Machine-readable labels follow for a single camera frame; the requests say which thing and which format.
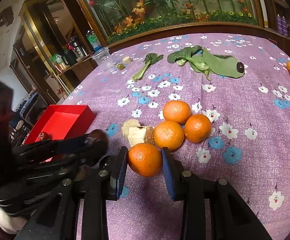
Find steel thermos jug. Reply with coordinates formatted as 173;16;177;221
70;36;88;58

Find orange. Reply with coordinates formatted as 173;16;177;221
128;143;162;177
184;114;212;144
154;121;185;151
163;100;191;124

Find beige cut fruit chunk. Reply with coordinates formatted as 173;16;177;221
121;119;155;147

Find purple floral tablecloth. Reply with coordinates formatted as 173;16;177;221
65;34;290;239

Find small beige fruit piece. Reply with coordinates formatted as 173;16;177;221
122;56;133;64

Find dark plum on leaf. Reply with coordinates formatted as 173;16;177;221
237;62;245;73

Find small bok choy stalk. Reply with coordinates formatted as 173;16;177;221
132;53;163;81

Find small green fruit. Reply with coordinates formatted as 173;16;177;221
117;63;125;70

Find dark red date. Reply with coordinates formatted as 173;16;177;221
38;132;51;141

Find white gloved left hand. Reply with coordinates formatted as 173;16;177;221
0;207;27;235

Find red shallow tray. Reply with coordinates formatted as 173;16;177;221
20;105;96;162

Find purple bottles on shelf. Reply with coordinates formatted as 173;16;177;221
276;14;288;36

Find clear plastic cup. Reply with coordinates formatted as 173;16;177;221
92;47;114;72

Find large bok choy leaves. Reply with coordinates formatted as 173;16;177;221
167;46;245;80

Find water bottle green label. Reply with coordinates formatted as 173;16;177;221
86;30;102;52

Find wooden sideboard cabinet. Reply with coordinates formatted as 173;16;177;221
13;0;96;105

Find small kumquat upper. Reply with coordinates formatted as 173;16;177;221
286;61;290;71

